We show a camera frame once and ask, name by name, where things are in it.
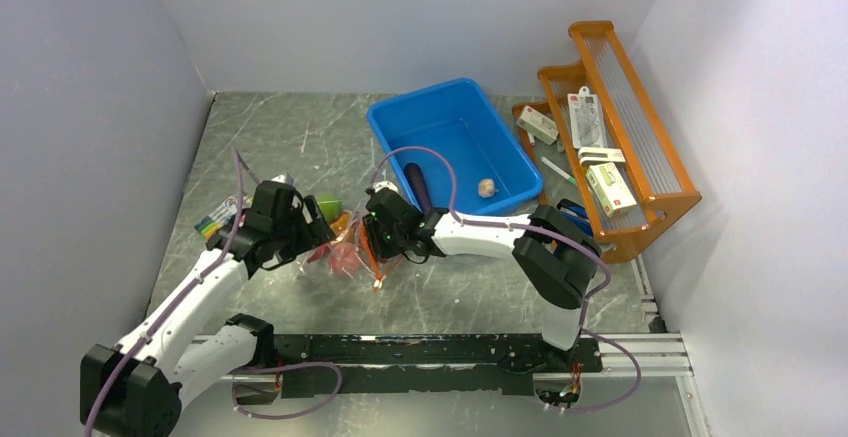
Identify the blue stapler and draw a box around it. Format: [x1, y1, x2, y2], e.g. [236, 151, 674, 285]
[556, 198, 594, 236]

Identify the white red large box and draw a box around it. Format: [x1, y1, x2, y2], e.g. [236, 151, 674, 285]
[586, 163, 637, 217]

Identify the white green small box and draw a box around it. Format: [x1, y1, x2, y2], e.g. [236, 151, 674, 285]
[516, 105, 559, 145]

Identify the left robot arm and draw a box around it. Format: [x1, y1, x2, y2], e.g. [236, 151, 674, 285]
[80, 180, 335, 436]

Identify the clear blister pack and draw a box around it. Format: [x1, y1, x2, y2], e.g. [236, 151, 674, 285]
[566, 86, 607, 149]

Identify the white green pen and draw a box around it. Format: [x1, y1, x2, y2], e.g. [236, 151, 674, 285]
[541, 156, 577, 186]

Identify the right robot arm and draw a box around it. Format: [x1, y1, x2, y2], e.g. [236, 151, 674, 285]
[363, 188, 602, 371]

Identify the pink fake peach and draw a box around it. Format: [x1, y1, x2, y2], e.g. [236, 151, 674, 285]
[329, 242, 363, 278]

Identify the blue plastic bin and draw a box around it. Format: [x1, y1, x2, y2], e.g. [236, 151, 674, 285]
[366, 78, 544, 216]

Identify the white flat box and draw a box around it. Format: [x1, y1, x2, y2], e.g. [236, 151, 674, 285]
[577, 147, 626, 167]

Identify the orange fake carrot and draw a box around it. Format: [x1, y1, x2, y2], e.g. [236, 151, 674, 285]
[330, 211, 352, 237]

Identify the orange wooden rack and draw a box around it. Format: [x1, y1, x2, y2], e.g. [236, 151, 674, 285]
[512, 20, 702, 263]

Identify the purple fake eggplant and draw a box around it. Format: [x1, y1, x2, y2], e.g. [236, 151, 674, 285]
[404, 163, 433, 214]

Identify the clear zip bag red seal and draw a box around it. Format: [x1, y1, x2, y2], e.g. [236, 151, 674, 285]
[301, 205, 405, 293]

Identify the black aluminium base frame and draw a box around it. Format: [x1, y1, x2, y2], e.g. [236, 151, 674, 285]
[109, 331, 694, 399]

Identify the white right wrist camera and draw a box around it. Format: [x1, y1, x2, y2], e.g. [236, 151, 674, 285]
[366, 180, 399, 195]

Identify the marker pen pack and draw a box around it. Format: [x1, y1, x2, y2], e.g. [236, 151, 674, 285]
[194, 196, 237, 241]

